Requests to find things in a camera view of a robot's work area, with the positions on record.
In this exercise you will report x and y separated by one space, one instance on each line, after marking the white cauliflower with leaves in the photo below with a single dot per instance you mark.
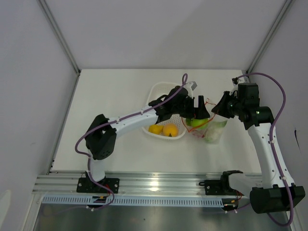
214 131

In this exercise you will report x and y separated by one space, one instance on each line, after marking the right aluminium frame post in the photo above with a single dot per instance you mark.
275 26

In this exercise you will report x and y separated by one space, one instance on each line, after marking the clear orange zip bag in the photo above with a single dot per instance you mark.
209 104

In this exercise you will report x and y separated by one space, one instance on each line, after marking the aluminium frame post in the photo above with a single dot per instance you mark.
58 34
275 26

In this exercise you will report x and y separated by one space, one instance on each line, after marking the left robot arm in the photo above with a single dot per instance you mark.
101 142

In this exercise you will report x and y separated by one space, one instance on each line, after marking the left aluminium frame post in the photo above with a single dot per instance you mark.
58 34

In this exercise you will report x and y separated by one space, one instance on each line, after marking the orange peach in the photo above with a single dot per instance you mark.
170 130

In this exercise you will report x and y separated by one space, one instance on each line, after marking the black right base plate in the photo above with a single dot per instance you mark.
220 186

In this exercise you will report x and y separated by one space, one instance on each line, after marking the white slotted cable duct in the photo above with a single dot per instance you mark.
134 200

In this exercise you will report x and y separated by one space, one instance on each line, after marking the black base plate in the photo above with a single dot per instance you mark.
85 185
220 186

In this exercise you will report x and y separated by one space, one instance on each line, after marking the white perforated plastic basket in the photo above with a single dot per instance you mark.
156 91

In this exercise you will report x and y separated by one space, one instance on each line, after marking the aluminium mounting rail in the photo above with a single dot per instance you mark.
130 184

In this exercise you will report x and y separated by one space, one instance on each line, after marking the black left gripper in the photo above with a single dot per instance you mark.
199 112

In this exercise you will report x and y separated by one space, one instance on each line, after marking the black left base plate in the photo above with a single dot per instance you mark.
85 185

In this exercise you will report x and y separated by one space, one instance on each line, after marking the red grape bunch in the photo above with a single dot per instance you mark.
198 133

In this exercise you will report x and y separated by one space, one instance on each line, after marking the yellow bell pepper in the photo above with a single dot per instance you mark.
156 129

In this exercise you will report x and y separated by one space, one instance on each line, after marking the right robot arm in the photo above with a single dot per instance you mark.
278 192

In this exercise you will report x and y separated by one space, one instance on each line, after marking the green apple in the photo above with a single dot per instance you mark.
199 123

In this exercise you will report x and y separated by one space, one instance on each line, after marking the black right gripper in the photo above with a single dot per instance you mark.
219 109

